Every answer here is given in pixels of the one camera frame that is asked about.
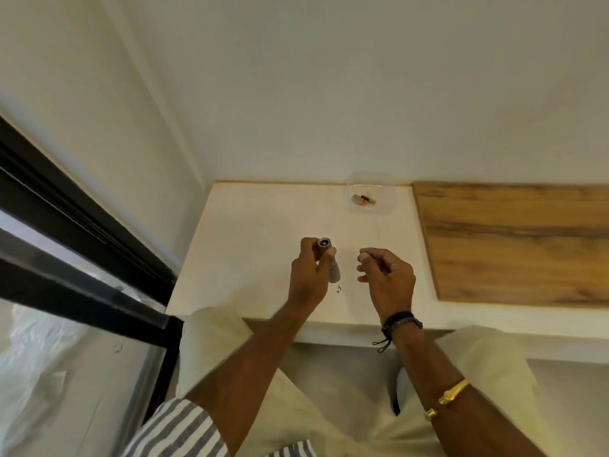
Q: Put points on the person's left thumb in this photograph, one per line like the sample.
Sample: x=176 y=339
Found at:
x=331 y=259

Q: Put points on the person's right hand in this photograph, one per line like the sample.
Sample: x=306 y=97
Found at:
x=390 y=285

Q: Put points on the brown wooden board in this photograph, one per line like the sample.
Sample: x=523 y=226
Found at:
x=514 y=242

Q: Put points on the black window frame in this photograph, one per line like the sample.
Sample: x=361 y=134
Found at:
x=71 y=280

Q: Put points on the translucent plastic sheet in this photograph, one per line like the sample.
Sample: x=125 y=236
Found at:
x=52 y=385

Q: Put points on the gold bangle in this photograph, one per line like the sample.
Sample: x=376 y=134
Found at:
x=454 y=391

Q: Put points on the person's left forearm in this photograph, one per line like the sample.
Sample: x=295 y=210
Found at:
x=247 y=371

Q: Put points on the person's right forearm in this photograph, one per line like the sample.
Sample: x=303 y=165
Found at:
x=452 y=390

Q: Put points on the cream trousers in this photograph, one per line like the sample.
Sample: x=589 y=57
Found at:
x=333 y=404

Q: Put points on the person's right thumb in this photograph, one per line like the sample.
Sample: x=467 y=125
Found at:
x=370 y=255

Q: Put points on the grey striped shirt sleeve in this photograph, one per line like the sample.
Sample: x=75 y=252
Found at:
x=176 y=430

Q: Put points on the clear plastic container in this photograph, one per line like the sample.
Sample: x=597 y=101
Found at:
x=371 y=187

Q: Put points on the grey metal flashlight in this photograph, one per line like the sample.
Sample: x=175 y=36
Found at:
x=332 y=268

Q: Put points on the person's left hand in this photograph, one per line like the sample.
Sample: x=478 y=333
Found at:
x=304 y=280

